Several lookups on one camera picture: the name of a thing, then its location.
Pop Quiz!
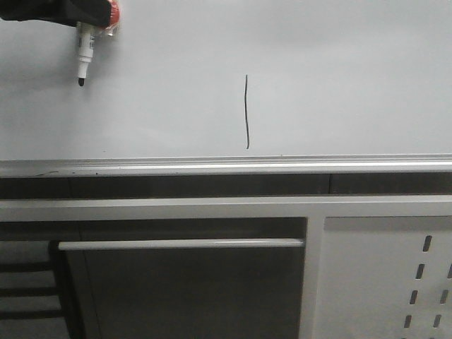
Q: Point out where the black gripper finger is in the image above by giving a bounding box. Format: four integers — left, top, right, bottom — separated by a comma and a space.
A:
64, 0, 112, 28

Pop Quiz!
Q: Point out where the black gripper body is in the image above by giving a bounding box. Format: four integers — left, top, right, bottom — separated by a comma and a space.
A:
0, 0, 77, 21

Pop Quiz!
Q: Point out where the red round magnet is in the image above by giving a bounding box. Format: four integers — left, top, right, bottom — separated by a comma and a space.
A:
106, 0, 120, 29

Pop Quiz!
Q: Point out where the white whiteboard marker pen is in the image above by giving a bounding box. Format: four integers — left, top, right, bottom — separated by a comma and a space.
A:
77, 23, 95, 87

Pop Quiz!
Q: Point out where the white whiteboard with aluminium tray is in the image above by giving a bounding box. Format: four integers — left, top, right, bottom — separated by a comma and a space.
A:
1, 1, 451, 177

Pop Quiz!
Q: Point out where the black slatted chair back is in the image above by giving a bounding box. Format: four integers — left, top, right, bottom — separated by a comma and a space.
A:
1, 241, 85, 338

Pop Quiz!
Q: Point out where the white perforated metal panel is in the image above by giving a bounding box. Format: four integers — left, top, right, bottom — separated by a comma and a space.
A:
315, 216, 451, 338

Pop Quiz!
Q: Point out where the grey panel with white rail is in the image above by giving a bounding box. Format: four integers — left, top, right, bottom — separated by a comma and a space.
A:
59, 238, 305, 338

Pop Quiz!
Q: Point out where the white metal frame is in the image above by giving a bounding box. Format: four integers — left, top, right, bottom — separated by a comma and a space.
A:
1, 195, 451, 338

